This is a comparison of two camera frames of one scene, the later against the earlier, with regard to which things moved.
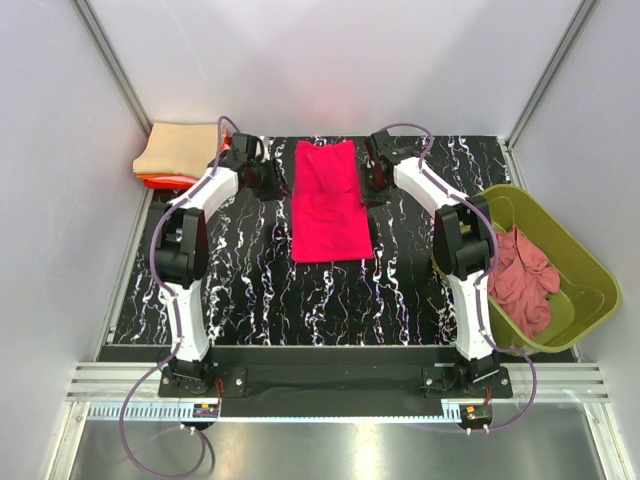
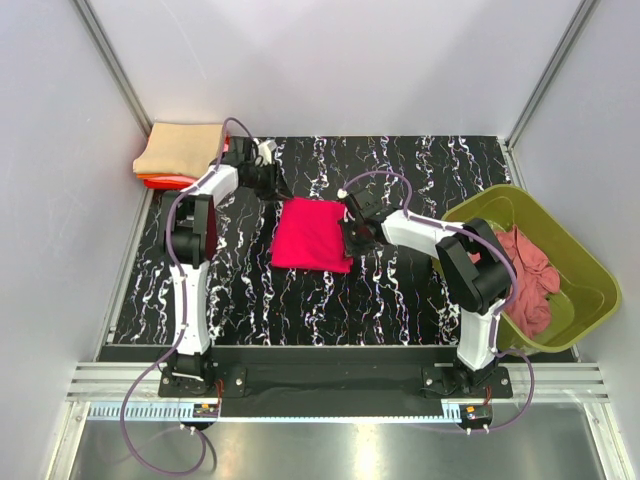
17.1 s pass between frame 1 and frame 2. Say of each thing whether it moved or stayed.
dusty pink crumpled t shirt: stayed
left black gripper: stayed
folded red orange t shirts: stayed
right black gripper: moved
